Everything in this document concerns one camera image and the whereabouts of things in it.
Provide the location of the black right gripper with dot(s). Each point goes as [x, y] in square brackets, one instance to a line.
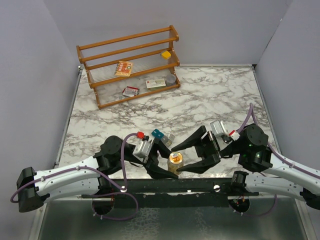
[207, 149]

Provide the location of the green white cardboard box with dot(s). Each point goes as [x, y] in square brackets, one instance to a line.
[155, 84]

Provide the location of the yellow block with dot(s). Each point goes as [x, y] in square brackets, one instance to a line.
[165, 54]

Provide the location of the orange spiral notebook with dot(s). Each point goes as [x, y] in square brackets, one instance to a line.
[123, 69]

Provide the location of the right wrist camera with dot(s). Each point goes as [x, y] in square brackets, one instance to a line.
[219, 130]

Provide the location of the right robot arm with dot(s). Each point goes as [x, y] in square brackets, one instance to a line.
[264, 169]

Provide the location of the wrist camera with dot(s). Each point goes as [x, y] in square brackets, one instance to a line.
[143, 148]
[219, 130]

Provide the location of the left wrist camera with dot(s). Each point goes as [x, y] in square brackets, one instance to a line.
[143, 148]

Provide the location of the wooden three-tier shelf rack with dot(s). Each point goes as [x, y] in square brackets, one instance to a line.
[143, 50]

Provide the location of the red white staples box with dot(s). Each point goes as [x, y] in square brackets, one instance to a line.
[130, 91]

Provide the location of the teal pill organizer box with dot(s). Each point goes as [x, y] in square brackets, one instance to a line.
[166, 139]

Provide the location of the clear pill bottle gold lid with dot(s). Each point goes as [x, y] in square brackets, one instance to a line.
[174, 162]

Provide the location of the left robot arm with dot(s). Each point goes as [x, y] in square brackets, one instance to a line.
[101, 175]

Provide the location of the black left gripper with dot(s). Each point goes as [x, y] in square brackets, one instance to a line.
[153, 168]

